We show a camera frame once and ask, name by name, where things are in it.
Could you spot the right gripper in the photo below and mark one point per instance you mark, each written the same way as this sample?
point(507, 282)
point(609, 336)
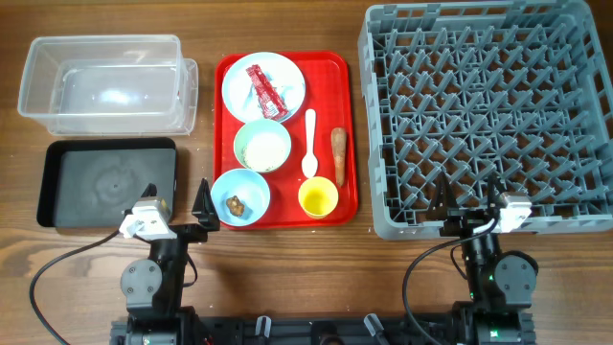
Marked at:
point(464, 220)

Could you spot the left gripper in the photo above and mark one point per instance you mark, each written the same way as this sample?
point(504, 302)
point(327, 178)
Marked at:
point(207, 219)

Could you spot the brown food scrap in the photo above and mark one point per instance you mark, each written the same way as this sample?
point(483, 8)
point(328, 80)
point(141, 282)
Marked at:
point(235, 206)

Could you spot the small blue bowl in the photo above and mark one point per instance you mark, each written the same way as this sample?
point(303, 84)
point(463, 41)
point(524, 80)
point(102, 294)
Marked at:
point(249, 188)

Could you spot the green bowl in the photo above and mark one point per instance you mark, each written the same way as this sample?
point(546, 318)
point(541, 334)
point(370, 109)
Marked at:
point(247, 131)

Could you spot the light blue plate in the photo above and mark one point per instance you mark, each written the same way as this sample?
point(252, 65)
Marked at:
point(236, 82)

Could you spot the red snack wrapper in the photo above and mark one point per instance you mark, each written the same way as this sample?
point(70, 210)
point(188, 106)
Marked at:
point(272, 105)

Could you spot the yellow cup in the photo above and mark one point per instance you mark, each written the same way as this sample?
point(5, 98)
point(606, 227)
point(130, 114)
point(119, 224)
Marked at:
point(318, 197)

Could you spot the carrot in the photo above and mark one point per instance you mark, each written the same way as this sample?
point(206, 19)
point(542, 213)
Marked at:
point(339, 147)

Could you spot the white rice pile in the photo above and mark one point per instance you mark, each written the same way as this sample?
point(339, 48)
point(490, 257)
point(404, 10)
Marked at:
point(265, 152)

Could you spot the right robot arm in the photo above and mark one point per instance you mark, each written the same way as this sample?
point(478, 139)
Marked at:
point(501, 283)

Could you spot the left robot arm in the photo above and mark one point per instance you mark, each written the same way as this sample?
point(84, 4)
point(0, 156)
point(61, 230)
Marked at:
point(153, 287)

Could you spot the grey dishwasher rack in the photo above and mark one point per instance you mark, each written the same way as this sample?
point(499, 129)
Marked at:
point(517, 89)

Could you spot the black plastic tray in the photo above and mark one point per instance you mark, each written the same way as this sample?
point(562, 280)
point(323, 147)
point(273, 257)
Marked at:
point(89, 183)

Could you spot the red serving tray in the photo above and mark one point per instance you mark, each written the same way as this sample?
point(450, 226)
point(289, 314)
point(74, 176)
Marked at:
point(328, 92)

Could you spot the clear plastic bin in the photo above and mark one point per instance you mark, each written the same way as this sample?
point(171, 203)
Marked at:
point(109, 85)

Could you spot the white plastic spoon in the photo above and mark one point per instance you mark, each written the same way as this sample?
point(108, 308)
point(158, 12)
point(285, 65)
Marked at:
point(309, 161)

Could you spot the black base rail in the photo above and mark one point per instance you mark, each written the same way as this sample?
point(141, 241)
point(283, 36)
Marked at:
point(444, 328)

